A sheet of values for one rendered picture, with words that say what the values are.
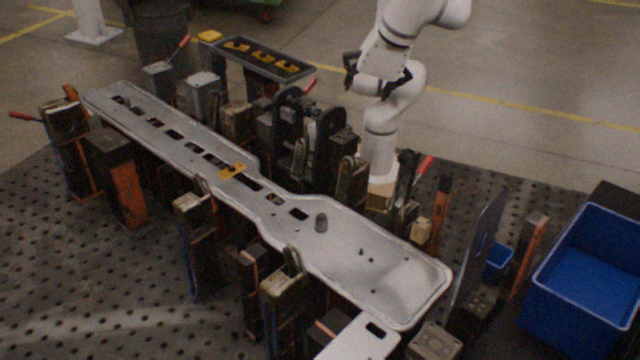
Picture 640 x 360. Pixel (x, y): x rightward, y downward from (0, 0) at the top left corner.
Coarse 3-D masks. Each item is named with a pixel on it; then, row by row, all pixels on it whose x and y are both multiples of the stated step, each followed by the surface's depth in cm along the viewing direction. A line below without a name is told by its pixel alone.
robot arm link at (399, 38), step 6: (378, 24) 103; (384, 24) 101; (384, 30) 101; (390, 30) 100; (390, 36) 101; (396, 36) 100; (402, 36) 100; (408, 36) 100; (414, 36) 101; (396, 42) 101; (402, 42) 101; (408, 42) 102
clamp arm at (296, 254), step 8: (288, 248) 103; (296, 248) 103; (288, 256) 104; (296, 256) 103; (288, 264) 108; (296, 264) 105; (304, 264) 107; (288, 272) 111; (296, 272) 108; (304, 272) 109; (304, 280) 110
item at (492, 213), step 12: (504, 192) 85; (492, 204) 82; (504, 204) 89; (480, 216) 80; (492, 216) 86; (480, 228) 83; (492, 228) 90; (480, 240) 87; (492, 240) 94; (468, 252) 85; (480, 252) 91; (468, 264) 88; (480, 264) 96; (468, 276) 92; (480, 276) 101; (456, 288) 91; (468, 288) 97; (456, 300) 93; (456, 312) 98
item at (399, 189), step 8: (408, 152) 115; (416, 152) 113; (400, 160) 113; (408, 160) 112; (416, 160) 114; (400, 168) 117; (408, 168) 116; (416, 168) 116; (400, 176) 118; (408, 176) 116; (400, 184) 120; (408, 184) 117; (400, 192) 120; (408, 192) 119; (392, 200) 122; (392, 208) 123; (400, 208) 121
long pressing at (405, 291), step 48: (96, 96) 172; (144, 96) 173; (144, 144) 151; (240, 192) 134; (288, 240) 121; (336, 240) 121; (384, 240) 121; (336, 288) 110; (384, 288) 110; (432, 288) 110
